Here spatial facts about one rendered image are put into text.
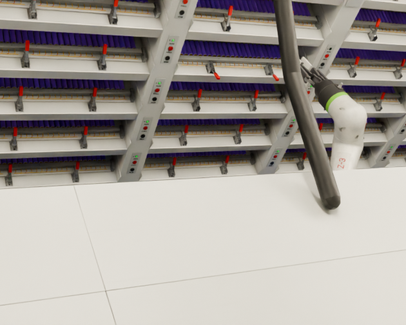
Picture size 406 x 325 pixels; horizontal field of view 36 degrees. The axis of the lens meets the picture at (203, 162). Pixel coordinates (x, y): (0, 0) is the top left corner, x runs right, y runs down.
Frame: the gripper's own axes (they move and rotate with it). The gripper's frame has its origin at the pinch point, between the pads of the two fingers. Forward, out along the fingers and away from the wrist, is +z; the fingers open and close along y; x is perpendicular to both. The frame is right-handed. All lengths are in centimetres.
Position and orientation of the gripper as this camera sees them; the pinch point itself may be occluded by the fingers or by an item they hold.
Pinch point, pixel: (301, 63)
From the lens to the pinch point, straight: 241.2
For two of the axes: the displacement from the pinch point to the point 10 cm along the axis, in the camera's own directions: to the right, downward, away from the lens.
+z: -3.8, -6.4, 6.7
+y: -8.2, -1.1, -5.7
